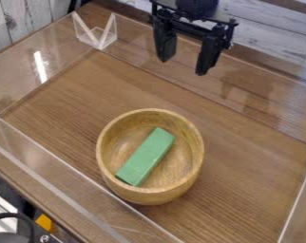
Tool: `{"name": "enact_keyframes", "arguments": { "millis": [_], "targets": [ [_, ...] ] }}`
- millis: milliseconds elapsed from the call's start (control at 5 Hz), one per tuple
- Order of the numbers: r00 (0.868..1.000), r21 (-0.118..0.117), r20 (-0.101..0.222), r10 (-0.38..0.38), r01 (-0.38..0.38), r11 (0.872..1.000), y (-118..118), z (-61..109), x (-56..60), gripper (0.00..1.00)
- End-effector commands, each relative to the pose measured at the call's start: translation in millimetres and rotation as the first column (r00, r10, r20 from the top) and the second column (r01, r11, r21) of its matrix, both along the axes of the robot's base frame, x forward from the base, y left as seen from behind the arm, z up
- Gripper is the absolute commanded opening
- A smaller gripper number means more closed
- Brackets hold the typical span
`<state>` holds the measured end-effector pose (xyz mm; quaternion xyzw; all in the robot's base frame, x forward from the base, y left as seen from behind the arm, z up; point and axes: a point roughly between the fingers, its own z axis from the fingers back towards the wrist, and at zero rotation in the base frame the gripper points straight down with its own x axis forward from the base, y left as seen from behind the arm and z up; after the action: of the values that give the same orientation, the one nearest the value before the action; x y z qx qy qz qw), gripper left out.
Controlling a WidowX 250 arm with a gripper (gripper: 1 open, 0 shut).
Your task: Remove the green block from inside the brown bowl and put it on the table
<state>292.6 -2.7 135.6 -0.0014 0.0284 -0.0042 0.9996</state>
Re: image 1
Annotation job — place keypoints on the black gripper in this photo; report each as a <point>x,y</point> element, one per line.
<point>190,10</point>

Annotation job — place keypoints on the green rectangular block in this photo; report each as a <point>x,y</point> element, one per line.
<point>145,158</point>

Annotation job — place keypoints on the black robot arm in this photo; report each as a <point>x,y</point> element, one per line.
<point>196,29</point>

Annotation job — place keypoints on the brown wooden bowl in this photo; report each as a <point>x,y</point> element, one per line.
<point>176,172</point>

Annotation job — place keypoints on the clear acrylic corner bracket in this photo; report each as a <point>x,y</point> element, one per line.
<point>96,37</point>

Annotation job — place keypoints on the clear acrylic front wall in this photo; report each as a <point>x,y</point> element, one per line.
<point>82,206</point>

